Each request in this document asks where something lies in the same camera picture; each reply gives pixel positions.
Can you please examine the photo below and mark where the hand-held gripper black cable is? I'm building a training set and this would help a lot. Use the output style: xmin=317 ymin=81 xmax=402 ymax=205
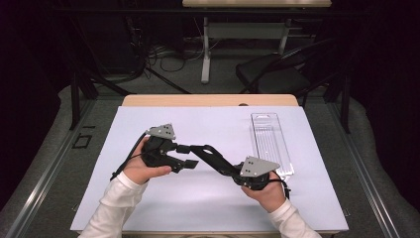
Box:
xmin=268 ymin=178 xmax=292 ymax=201
xmin=109 ymin=131 xmax=157 ymax=182

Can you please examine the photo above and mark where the right hand-held gripper black cable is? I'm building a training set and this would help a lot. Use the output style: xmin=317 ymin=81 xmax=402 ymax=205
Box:
xmin=268 ymin=178 xmax=292 ymax=201

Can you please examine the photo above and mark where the black metal floor bar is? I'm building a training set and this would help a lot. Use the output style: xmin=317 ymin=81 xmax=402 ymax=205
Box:
xmin=145 ymin=67 xmax=191 ymax=94

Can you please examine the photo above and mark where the black metal stand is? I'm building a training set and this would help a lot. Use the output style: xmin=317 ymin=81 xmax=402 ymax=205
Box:
xmin=68 ymin=70 xmax=137 ymax=132
xmin=323 ymin=72 xmax=352 ymax=135

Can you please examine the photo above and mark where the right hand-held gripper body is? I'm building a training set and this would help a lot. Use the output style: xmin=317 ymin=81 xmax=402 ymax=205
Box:
xmin=232 ymin=156 xmax=281 ymax=192

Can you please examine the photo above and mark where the person's left hand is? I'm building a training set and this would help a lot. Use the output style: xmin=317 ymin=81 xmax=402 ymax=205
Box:
xmin=122 ymin=137 xmax=173 ymax=185

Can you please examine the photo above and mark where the white table mat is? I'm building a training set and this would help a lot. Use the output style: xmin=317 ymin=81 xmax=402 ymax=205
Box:
xmin=69 ymin=105 xmax=350 ymax=232

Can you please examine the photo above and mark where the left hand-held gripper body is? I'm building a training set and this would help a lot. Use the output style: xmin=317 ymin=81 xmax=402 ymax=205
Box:
xmin=141 ymin=123 xmax=186 ymax=175

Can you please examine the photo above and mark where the white-legged background desk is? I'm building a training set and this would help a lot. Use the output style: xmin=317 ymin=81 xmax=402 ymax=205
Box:
xmin=181 ymin=0 xmax=333 ymax=84

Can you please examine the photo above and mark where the clear plastic packaging box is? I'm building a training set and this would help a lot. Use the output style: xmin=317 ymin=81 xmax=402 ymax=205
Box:
xmin=249 ymin=112 xmax=295 ymax=181

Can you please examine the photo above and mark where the metal floor rail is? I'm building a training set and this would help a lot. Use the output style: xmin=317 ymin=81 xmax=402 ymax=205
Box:
xmin=326 ymin=102 xmax=400 ymax=238
xmin=6 ymin=98 xmax=97 ymax=238

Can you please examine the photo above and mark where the floor cable bundle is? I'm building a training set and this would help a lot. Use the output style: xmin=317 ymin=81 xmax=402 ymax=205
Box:
xmin=132 ymin=43 xmax=206 ymax=80

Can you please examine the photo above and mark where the black horizontal frame bar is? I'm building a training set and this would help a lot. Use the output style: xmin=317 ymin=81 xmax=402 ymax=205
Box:
xmin=55 ymin=8 xmax=365 ymax=18

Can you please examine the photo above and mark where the black folding chair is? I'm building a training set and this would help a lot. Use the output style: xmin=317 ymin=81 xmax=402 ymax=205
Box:
xmin=235 ymin=38 xmax=338 ymax=95

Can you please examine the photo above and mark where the left hand-held gripper black cable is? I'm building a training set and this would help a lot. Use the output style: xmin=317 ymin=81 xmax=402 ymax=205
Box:
xmin=109 ymin=131 xmax=157 ymax=182

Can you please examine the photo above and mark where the wooden table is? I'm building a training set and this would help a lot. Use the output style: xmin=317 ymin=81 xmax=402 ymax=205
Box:
xmin=76 ymin=94 xmax=341 ymax=238

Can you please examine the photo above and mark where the person's right hand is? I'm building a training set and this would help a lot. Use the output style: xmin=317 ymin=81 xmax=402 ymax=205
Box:
xmin=241 ymin=171 xmax=287 ymax=213

